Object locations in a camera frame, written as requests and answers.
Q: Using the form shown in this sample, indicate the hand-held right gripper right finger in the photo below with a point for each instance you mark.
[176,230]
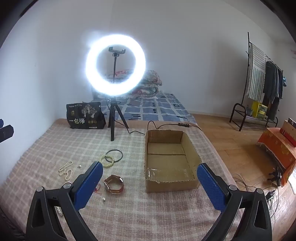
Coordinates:
[208,185]

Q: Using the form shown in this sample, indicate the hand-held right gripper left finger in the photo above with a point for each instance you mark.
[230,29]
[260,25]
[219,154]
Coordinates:
[90,183]

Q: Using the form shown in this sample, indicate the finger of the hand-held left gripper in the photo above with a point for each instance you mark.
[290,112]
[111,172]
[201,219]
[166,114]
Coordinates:
[6,133]

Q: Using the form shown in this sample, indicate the black bangle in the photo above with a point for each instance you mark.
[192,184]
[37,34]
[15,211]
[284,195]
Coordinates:
[113,150]

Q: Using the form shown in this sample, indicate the plaid blanket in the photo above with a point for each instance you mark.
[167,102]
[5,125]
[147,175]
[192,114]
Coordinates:
[138,213]

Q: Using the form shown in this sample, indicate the black tripod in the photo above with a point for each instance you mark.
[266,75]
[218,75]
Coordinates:
[112,125]

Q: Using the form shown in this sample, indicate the black printed bag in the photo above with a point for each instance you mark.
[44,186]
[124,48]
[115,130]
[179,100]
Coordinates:
[85,115]

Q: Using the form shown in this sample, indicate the black clamp stand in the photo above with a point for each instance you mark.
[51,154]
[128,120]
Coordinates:
[277,177]

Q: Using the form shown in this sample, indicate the orange covered side table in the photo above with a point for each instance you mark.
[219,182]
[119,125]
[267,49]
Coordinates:
[275,143]

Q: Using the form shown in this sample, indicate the black metal shoe rack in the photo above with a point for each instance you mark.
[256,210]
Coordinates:
[233,109]

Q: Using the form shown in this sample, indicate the blue patterned bedsheet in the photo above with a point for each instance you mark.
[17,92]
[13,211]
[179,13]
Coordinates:
[161,109]

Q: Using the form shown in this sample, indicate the yellow box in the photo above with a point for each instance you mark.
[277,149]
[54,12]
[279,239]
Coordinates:
[260,111]

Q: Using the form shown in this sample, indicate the cardboard box with red strip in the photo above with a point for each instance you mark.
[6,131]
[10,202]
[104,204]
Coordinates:
[288,127]

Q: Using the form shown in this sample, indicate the folded floral quilt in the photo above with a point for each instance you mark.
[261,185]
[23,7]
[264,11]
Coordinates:
[150,83]

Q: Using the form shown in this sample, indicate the dark hanging clothes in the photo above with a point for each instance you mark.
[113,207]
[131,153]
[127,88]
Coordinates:
[271,85]

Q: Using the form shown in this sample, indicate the black phone holder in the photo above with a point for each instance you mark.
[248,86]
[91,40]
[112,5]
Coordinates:
[114,67]

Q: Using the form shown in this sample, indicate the striped towel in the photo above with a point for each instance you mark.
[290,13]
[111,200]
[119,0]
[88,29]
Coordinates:
[255,74]

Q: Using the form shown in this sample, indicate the small blue hanging item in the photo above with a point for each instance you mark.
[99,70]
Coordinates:
[285,82]

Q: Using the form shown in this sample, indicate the black clothes rack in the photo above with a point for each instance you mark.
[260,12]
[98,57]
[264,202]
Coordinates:
[249,41]

